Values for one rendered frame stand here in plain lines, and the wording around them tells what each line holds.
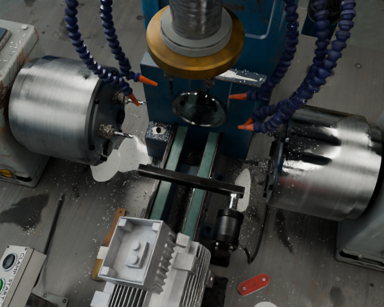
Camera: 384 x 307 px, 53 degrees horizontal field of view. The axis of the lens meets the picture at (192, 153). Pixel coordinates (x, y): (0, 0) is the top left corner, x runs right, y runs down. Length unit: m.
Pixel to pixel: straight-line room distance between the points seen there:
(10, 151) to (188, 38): 0.58
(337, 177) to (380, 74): 0.75
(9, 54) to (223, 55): 0.54
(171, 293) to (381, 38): 2.45
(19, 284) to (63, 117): 0.35
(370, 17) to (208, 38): 2.42
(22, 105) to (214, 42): 0.47
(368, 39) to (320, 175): 2.11
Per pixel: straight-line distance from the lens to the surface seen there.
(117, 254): 0.79
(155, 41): 0.72
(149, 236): 0.77
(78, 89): 0.90
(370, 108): 1.42
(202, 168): 1.04
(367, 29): 2.95
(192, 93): 0.96
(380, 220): 0.89
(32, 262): 0.86
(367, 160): 0.87
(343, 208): 0.88
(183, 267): 0.76
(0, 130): 1.02
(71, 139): 0.91
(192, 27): 0.67
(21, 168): 1.14
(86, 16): 1.63
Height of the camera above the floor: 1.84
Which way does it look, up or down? 61 degrees down
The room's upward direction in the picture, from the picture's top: straight up
